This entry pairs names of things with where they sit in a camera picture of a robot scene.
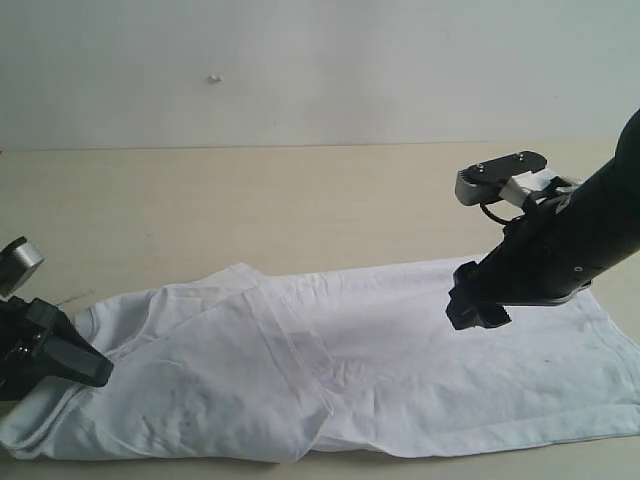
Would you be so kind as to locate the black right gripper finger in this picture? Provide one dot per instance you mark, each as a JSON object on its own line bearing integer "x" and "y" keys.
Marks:
{"x": 465, "y": 312}

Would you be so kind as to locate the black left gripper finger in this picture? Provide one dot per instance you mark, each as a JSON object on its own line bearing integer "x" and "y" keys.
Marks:
{"x": 69, "y": 356}

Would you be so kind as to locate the white t-shirt with red lettering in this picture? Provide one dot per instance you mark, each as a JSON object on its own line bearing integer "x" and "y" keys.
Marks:
{"x": 267, "y": 369}

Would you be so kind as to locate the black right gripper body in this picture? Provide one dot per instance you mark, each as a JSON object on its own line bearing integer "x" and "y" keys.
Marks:
{"x": 544, "y": 258}

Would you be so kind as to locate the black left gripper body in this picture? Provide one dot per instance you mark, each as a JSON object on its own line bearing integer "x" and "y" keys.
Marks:
{"x": 26, "y": 329}

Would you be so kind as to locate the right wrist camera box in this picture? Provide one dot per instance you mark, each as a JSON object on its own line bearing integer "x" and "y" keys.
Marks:
{"x": 480, "y": 183}

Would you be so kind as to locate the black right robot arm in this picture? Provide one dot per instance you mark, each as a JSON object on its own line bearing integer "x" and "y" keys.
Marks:
{"x": 612, "y": 193}

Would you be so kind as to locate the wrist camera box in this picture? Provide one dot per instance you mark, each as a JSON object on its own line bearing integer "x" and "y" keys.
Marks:
{"x": 19, "y": 260}
{"x": 480, "y": 183}

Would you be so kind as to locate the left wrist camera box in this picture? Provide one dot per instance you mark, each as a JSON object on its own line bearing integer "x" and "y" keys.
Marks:
{"x": 19, "y": 260}

